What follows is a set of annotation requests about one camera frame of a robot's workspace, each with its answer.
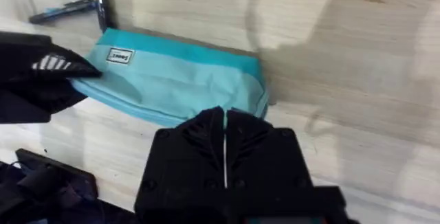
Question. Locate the black and blue pen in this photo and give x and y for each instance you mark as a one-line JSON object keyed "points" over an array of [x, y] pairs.
{"points": [[62, 10]]}

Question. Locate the teal soft zip bag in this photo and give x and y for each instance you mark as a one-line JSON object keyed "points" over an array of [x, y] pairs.
{"points": [[178, 76]]}

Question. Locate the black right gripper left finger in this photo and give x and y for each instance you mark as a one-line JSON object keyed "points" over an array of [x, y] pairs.
{"points": [[185, 158]]}

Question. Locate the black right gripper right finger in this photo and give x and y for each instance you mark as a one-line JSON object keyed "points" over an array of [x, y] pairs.
{"points": [[264, 158]]}

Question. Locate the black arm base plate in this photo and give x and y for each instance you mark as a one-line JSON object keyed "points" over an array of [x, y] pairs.
{"points": [[77, 176]]}

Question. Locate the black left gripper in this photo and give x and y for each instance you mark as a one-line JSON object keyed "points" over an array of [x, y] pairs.
{"points": [[17, 62]]}

